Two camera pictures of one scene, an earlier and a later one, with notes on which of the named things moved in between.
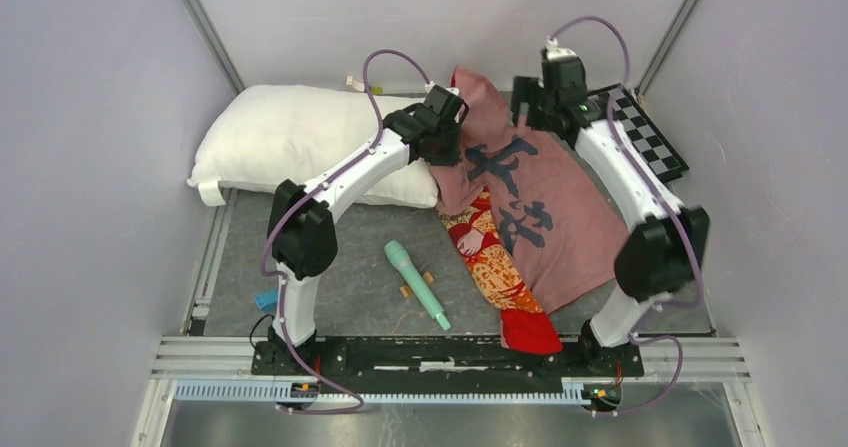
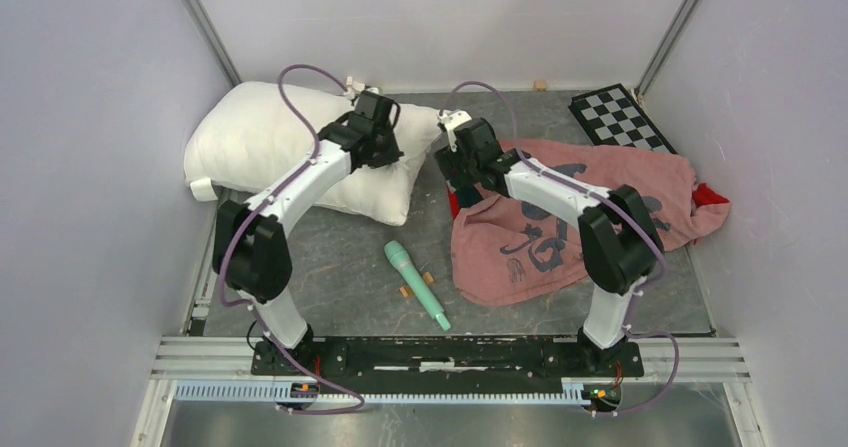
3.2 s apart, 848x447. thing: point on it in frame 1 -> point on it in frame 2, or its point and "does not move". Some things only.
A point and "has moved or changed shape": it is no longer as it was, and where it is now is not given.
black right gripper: (529, 89) -> (449, 160)
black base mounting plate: (448, 364) does not move
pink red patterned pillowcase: (536, 221) has moved or changed shape
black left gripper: (450, 157) -> (390, 154)
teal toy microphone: (396, 252) does not move
